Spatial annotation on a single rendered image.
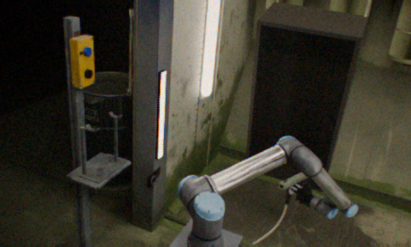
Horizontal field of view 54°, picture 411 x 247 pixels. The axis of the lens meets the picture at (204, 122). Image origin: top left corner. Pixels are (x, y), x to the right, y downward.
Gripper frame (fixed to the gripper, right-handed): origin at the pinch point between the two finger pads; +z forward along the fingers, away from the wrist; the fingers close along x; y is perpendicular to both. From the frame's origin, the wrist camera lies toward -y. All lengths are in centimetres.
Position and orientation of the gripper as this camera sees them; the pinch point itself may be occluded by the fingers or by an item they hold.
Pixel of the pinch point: (290, 183)
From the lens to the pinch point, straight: 294.1
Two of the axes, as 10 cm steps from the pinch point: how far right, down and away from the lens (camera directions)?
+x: 7.4, -2.3, 6.3
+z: -6.6, -4.0, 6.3
